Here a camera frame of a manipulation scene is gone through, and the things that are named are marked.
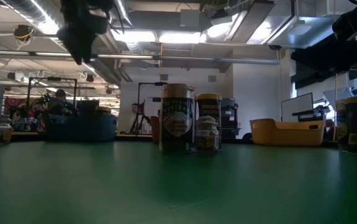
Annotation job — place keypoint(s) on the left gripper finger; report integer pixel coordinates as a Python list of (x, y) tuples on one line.
[(72, 43), (88, 46)]

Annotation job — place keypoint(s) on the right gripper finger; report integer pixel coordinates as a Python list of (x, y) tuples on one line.
[(321, 80), (321, 59)]

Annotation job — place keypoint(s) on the ceiling light panel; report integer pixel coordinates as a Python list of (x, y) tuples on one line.
[(153, 36)]

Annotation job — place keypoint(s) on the black metal frame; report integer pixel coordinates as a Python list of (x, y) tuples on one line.
[(53, 78)]

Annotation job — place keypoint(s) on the large metal ventilation duct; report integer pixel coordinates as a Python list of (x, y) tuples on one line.
[(290, 28)]

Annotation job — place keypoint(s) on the white panel screen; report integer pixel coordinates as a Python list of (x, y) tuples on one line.
[(296, 107)]

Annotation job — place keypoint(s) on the long ceiling pipe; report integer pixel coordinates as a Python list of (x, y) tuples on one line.
[(197, 58)]

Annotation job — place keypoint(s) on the person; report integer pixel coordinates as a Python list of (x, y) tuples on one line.
[(61, 104)]

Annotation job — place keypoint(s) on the yellow plastic bin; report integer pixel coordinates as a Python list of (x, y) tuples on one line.
[(287, 135)]

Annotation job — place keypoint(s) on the red patterned hanging cloth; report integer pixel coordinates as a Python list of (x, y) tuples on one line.
[(13, 104)]

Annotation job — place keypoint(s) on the black equipment cabinet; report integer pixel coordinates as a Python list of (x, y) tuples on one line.
[(229, 118)]

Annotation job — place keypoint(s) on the orange plastic bin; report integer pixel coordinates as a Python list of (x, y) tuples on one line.
[(155, 129)]

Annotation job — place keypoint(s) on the square wall vent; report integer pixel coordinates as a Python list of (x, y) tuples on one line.
[(212, 78), (163, 77)]

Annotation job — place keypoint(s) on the black tripod rig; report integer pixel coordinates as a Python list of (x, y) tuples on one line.
[(161, 83)]

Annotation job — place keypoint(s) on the green table mat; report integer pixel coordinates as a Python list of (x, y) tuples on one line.
[(178, 186)]

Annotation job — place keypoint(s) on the dark blue plastic bin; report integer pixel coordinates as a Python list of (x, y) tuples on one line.
[(81, 129)]

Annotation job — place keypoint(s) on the silver ribbed air duct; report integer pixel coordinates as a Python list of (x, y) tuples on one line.
[(19, 6)]

